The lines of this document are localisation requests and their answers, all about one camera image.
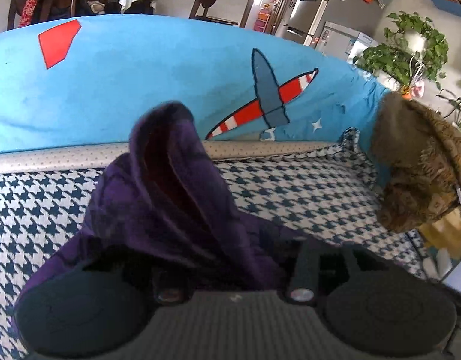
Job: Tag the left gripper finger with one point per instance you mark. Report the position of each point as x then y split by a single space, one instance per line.
303 285

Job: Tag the purple floral garment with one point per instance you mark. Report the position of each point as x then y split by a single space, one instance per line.
161 217

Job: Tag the houndstooth sofa seat cover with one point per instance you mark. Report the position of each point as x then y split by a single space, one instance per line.
320 188

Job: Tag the wooden block under phone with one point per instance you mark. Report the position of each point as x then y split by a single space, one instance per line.
444 234

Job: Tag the brown fur blanket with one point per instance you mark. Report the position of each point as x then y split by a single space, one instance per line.
423 154

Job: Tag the green potted plant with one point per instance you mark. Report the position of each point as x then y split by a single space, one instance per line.
414 50

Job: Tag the silver refrigerator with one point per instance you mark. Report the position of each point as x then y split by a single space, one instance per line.
304 20

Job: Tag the blue printed sofa back cover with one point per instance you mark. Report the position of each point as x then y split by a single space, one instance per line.
87 80

